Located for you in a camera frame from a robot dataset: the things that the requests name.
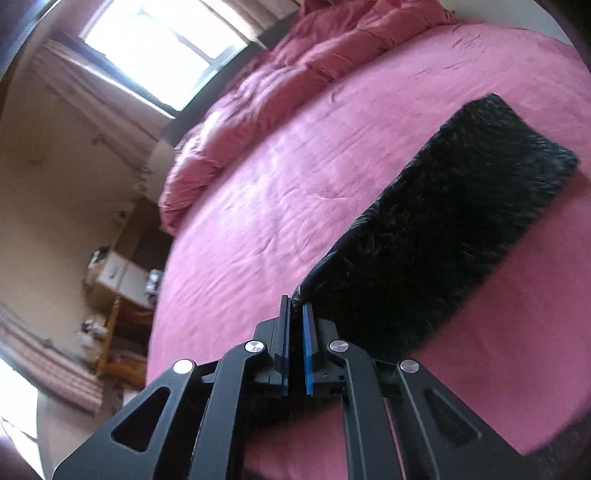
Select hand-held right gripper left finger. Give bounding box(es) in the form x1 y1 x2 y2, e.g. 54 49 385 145
52 295 291 480

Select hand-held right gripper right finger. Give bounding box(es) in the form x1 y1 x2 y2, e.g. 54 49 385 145
301 302 536 480

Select dark leaf-print pants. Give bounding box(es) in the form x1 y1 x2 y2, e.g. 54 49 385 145
293 92 580 365

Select pink bed sheet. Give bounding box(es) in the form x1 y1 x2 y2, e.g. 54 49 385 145
147 23 591 480

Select wooden desk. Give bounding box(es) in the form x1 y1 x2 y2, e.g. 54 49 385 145
93 295 157 385

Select white box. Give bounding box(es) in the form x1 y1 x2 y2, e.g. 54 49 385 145
98 251 136 297

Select beige patterned curtain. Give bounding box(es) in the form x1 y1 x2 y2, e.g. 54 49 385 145
215 0 282 44
0 302 105 414
30 41 160 137

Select bright window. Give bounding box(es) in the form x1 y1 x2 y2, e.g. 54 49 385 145
0 357 40 446
83 0 252 114

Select pink duvet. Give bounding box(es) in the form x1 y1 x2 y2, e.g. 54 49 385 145
158 0 458 234

